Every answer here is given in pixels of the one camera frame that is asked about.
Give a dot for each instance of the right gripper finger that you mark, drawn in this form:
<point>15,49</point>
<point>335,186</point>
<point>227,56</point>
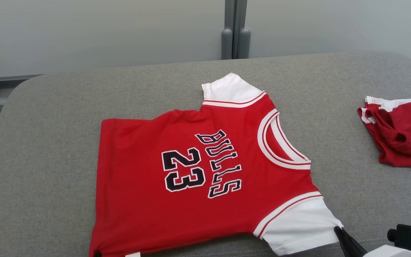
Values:
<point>350,248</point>

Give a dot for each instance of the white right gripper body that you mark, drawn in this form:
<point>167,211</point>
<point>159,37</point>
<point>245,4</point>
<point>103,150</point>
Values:
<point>391,251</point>

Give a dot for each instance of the red Bulls 23 jersey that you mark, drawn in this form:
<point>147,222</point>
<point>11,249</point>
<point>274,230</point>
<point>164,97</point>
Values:
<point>148,214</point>

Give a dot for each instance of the red shorts with white stripe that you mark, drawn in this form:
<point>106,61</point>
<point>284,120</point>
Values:
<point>405,142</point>

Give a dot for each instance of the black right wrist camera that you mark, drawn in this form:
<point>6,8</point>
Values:
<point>409,235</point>

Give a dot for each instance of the grey partition post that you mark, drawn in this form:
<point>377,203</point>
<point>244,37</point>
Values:
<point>227,43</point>

